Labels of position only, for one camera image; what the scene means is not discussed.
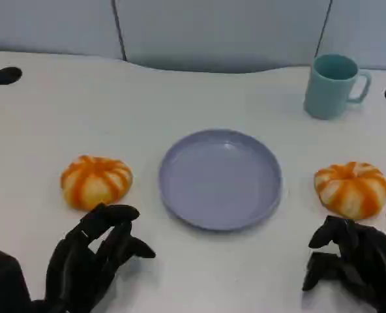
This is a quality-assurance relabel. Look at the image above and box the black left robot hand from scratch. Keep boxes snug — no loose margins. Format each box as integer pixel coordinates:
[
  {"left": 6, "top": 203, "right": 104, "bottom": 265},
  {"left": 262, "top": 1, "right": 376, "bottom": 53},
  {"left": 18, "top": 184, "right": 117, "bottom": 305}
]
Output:
[{"left": 0, "top": 203, "right": 156, "bottom": 313}]

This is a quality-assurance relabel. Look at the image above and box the orange white toy bread roll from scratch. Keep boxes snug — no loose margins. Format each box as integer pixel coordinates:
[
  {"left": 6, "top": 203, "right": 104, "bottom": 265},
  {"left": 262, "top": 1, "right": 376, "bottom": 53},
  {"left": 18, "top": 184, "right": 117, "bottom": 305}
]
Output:
[
  {"left": 314, "top": 161, "right": 386, "bottom": 219},
  {"left": 60, "top": 155, "right": 134, "bottom": 211}
]

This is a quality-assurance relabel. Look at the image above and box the grey partition panel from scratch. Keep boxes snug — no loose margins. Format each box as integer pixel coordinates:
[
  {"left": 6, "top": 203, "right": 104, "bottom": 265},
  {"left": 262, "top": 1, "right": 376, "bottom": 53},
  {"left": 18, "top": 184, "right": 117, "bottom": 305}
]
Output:
[
  {"left": 0, "top": 0, "right": 127, "bottom": 61},
  {"left": 315, "top": 0, "right": 386, "bottom": 71},
  {"left": 111, "top": 0, "right": 333, "bottom": 74}
]

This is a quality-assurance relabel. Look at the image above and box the pale green mug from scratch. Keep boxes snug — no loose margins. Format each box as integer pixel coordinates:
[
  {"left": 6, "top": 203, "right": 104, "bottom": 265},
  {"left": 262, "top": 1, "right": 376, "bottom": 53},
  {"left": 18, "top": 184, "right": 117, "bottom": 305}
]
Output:
[{"left": 303, "top": 53, "right": 372, "bottom": 121}]

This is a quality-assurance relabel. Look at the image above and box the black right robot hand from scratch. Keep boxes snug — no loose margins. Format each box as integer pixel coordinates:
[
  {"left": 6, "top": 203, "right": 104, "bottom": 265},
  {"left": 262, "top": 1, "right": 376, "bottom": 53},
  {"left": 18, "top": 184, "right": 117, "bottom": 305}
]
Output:
[{"left": 302, "top": 215, "right": 386, "bottom": 313}]

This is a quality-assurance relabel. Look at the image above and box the lilac plate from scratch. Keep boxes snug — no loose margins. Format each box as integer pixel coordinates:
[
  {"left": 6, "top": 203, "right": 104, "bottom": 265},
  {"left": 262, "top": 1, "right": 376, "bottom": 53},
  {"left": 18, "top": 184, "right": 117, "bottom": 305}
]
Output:
[{"left": 158, "top": 128, "right": 284, "bottom": 232}]

